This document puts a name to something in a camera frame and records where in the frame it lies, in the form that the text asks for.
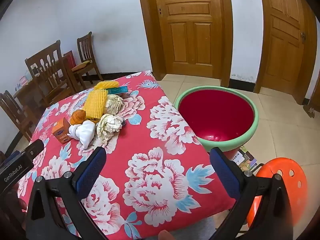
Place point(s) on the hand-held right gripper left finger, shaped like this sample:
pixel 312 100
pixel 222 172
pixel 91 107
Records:
pixel 90 172

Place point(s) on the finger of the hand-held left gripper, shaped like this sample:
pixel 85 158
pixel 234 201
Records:
pixel 35 148

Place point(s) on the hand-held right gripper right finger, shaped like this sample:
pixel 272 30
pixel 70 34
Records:
pixel 225 175

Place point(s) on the small orange box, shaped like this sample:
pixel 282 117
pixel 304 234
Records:
pixel 60 130

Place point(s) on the white knotted sock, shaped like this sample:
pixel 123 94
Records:
pixel 83 132

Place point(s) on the paper ball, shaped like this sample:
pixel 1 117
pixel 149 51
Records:
pixel 108 126
pixel 113 103

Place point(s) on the orange snack wrapper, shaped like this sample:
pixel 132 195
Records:
pixel 78 117

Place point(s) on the red basin with green rim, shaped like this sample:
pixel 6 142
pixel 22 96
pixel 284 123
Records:
pixel 215 110

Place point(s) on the teal cardboard box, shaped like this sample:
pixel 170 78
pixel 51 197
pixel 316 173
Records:
pixel 117 90

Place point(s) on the white cover book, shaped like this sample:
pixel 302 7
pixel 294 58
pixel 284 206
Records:
pixel 237 157

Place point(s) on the colourful picture book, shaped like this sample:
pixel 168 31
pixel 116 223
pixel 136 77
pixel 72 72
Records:
pixel 251 161

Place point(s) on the orange plastic stool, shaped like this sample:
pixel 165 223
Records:
pixel 287 163

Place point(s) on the red floral tablecloth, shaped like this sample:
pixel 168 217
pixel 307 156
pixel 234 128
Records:
pixel 155 140

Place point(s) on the wooden dining table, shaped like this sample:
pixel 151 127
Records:
pixel 67 75

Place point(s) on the yellow seat cushion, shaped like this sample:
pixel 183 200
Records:
pixel 81 65

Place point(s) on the wooden carved-back chair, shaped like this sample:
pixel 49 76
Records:
pixel 43 53

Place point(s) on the red box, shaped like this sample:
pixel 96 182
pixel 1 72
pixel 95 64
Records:
pixel 70 60

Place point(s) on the wooden chair with cushion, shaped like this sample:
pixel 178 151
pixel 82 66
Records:
pixel 85 40

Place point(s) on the wooden panel door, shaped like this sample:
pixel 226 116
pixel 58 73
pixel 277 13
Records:
pixel 185 30
pixel 282 42

